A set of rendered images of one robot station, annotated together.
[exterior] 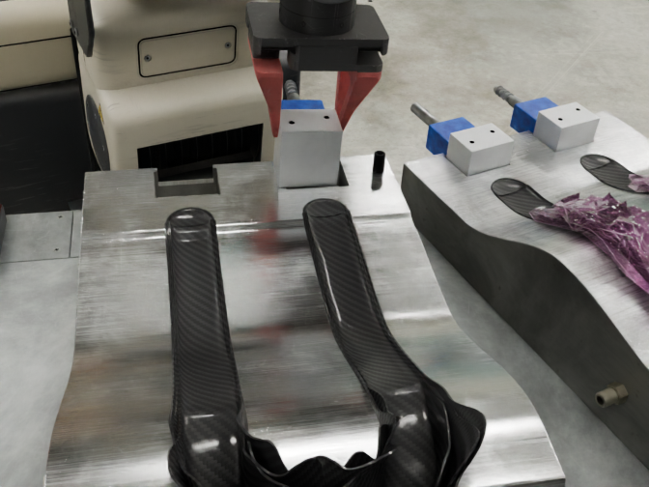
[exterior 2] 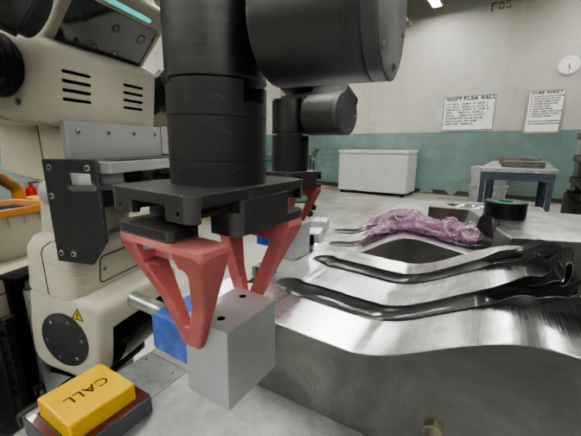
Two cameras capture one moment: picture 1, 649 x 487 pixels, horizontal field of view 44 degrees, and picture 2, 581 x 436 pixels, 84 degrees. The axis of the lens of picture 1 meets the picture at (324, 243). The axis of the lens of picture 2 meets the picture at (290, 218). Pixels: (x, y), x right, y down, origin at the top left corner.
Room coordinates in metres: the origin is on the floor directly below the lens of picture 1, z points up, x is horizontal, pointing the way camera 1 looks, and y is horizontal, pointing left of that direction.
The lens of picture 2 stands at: (0.22, 0.39, 1.07)
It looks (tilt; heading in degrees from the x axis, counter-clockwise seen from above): 13 degrees down; 314
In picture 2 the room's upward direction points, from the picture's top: straight up
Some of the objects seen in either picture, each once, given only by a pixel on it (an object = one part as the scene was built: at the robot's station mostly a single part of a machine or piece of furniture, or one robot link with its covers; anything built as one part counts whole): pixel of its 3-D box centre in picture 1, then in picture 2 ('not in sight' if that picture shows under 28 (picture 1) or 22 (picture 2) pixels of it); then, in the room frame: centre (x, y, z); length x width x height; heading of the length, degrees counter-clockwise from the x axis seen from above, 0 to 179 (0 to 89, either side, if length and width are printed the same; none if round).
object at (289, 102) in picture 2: not in sight; (293, 118); (0.58, 0.01, 1.10); 0.07 x 0.06 x 0.07; 4
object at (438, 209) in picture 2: not in sight; (463, 215); (0.54, -0.76, 0.84); 0.20 x 0.15 x 0.07; 13
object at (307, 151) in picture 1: (298, 119); (269, 234); (0.62, 0.03, 0.92); 0.13 x 0.05 x 0.05; 12
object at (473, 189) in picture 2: not in sight; (487, 193); (1.78, -6.47, 0.16); 0.60 x 0.42 x 0.33; 6
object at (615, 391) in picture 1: (610, 395); not in sight; (0.39, -0.21, 0.84); 0.02 x 0.01 x 0.02; 120
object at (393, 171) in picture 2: not in sight; (376, 171); (3.89, -6.13, 0.47); 1.52 x 0.77 x 0.94; 9
